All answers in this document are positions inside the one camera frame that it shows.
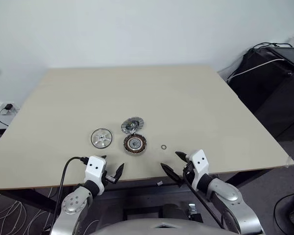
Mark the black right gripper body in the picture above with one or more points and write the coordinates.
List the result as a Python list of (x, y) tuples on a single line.
[(188, 171)]

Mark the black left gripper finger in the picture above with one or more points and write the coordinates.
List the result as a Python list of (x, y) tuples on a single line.
[(104, 157), (119, 171)]

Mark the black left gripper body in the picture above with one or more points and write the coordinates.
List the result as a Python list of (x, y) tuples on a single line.
[(111, 178)]

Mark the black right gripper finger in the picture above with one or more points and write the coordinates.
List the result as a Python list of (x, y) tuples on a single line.
[(171, 172), (182, 156)]

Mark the silver rotor disc black rim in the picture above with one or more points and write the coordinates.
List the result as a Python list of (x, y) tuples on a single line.
[(101, 138)]

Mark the copper wound motor stator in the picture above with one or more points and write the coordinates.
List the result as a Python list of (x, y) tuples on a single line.
[(135, 144)]

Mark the silver finned rotor disc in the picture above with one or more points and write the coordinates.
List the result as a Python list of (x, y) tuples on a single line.
[(132, 125)]

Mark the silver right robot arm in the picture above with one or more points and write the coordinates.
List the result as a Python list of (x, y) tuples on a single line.
[(230, 195)]

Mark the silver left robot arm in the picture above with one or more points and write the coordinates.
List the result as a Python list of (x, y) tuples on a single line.
[(73, 203)]

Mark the small white clip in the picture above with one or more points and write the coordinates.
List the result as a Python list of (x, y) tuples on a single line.
[(159, 183)]

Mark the dark rounded cylinder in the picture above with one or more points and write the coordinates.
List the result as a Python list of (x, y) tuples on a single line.
[(174, 211)]

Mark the grey robot torso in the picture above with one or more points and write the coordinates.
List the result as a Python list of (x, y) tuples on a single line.
[(156, 227)]

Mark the clear tape piece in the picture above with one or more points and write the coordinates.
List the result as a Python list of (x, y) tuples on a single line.
[(291, 162)]

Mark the black equipment case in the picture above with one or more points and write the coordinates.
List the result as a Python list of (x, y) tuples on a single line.
[(272, 98)]

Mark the black plug adapter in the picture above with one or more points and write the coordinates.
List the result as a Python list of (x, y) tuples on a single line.
[(7, 107)]

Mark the dark patterned rug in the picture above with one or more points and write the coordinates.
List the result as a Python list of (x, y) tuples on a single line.
[(5, 215)]

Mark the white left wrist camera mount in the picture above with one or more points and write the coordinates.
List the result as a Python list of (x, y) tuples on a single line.
[(95, 169)]

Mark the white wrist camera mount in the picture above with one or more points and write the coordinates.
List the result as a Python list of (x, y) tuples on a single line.
[(199, 161), (95, 169)]

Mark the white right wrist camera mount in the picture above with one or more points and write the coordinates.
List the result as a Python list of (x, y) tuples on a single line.
[(199, 161)]

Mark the small metal bracket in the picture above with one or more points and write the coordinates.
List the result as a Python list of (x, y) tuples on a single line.
[(193, 210)]

